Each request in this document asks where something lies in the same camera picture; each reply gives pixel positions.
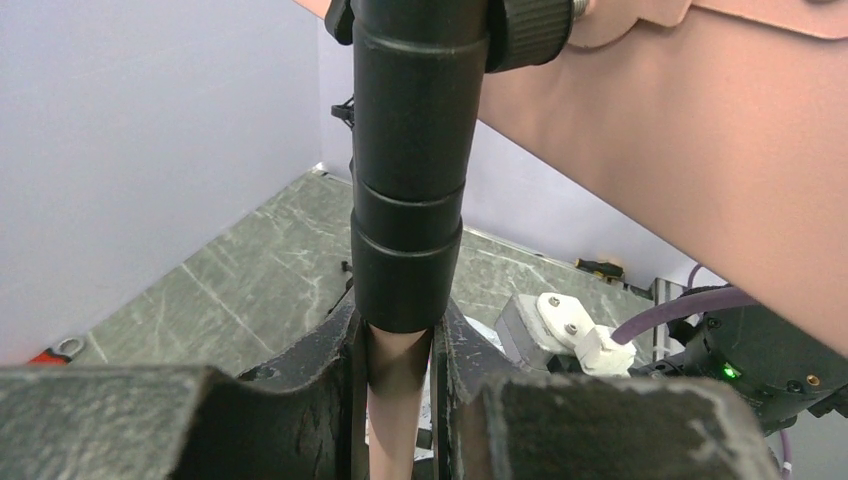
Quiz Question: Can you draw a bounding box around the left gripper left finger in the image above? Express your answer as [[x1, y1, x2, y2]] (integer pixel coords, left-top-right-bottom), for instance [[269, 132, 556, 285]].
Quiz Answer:
[[1, 299, 361, 479]]

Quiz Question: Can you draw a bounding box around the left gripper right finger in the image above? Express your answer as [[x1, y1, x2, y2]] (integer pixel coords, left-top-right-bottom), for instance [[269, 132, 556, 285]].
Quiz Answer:
[[433, 304, 779, 479]]

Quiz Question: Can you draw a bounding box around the pink music stand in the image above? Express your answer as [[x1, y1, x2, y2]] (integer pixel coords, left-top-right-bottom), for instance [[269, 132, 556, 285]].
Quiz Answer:
[[306, 1, 847, 479]]

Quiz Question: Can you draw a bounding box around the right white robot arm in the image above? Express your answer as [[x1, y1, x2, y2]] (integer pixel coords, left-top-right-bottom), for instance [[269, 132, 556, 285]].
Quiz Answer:
[[646, 285, 847, 435]]

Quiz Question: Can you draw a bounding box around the top sheet music page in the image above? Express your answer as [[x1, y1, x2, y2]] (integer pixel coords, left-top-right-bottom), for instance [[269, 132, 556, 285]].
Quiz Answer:
[[414, 316, 505, 461]]

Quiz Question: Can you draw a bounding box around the yellow black screwdriver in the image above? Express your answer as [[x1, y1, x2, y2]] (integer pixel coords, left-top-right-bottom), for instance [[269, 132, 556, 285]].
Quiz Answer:
[[574, 258, 654, 300]]

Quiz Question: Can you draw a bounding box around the black microphone stand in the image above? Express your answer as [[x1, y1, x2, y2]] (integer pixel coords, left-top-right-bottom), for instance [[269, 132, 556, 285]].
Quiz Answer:
[[330, 96, 355, 129]]

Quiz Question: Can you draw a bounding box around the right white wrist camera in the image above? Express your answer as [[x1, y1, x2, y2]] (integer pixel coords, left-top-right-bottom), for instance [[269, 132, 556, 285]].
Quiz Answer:
[[495, 292, 636, 378]]

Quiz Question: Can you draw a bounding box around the red handled tool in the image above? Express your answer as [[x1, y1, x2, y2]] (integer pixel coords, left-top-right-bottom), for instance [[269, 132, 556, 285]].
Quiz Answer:
[[28, 336, 87, 365]]

